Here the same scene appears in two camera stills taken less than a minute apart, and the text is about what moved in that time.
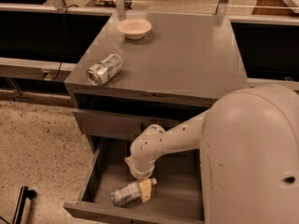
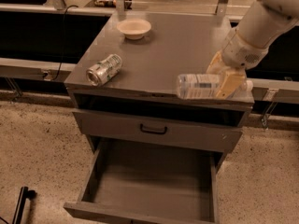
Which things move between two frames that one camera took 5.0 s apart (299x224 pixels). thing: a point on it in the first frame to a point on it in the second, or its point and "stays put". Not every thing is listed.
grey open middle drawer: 177,194 stays put
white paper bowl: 134,28 stays put
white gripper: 139,173 to 241,54
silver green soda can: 104,70 stays put
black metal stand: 23,195 stays put
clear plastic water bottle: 128,192 to 206,86
